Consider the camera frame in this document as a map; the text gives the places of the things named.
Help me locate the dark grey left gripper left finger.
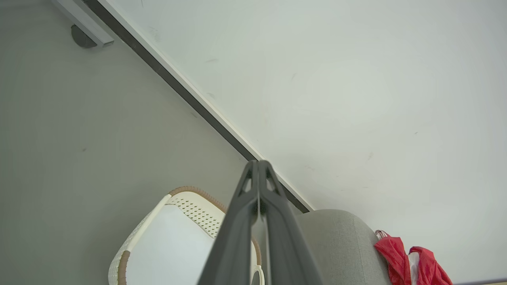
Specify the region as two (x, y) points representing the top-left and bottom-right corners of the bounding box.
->
(197, 160), (260, 285)

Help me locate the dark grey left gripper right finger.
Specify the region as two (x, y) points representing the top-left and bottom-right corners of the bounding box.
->
(257, 160), (324, 285)

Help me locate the red basketball jersey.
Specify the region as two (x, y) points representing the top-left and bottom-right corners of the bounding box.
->
(374, 230), (453, 285)

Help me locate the white perforated laundry basket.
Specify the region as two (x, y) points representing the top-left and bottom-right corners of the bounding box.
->
(108, 186), (265, 285)

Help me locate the grey fabric sofa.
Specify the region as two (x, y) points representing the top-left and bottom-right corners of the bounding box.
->
(294, 209), (393, 285)

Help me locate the white and dark baseboard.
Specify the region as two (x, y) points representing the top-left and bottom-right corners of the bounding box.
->
(81, 0), (315, 213)

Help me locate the dark round foot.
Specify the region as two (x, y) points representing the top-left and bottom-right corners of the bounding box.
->
(71, 25), (98, 49)

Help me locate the grey metal bar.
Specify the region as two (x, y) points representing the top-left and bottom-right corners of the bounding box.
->
(51, 0), (115, 48)

